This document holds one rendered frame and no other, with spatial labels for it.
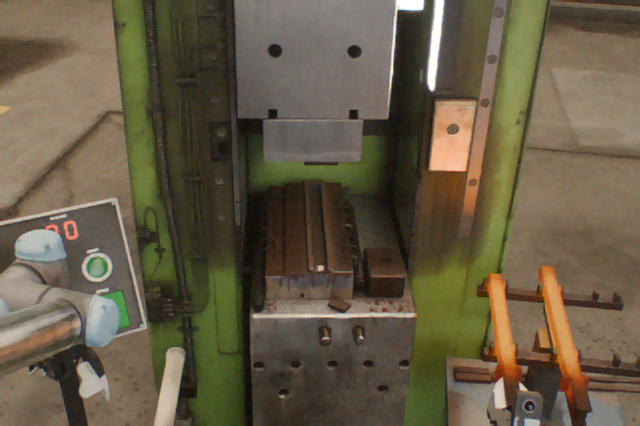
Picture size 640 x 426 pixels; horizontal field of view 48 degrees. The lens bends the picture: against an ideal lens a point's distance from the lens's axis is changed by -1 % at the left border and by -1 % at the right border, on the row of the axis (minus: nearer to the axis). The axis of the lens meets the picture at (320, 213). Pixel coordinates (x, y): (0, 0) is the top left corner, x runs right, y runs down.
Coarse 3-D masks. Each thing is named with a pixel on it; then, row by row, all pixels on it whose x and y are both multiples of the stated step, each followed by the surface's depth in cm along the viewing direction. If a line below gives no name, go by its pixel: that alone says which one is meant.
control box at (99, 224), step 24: (48, 216) 141; (72, 216) 143; (96, 216) 145; (120, 216) 147; (0, 240) 137; (72, 240) 143; (96, 240) 145; (120, 240) 147; (0, 264) 137; (72, 264) 143; (120, 264) 147; (72, 288) 143; (96, 288) 145; (120, 288) 146
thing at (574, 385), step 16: (544, 272) 161; (544, 288) 157; (560, 304) 151; (560, 320) 146; (560, 336) 142; (560, 352) 138; (560, 368) 137; (576, 368) 134; (560, 384) 133; (576, 384) 129; (576, 400) 126; (576, 416) 127
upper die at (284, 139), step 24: (264, 120) 142; (288, 120) 142; (312, 120) 142; (336, 120) 143; (360, 120) 143; (264, 144) 145; (288, 144) 145; (312, 144) 145; (336, 144) 145; (360, 144) 146
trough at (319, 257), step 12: (312, 192) 194; (312, 204) 188; (312, 216) 183; (312, 228) 178; (312, 240) 174; (324, 240) 173; (312, 252) 169; (324, 252) 170; (312, 264) 163; (324, 264) 165
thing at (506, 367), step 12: (492, 276) 159; (492, 288) 155; (492, 300) 151; (504, 300) 152; (492, 312) 150; (504, 312) 148; (504, 324) 145; (504, 336) 142; (504, 348) 139; (504, 360) 136; (504, 372) 132; (516, 372) 132; (504, 384) 130; (516, 384) 130
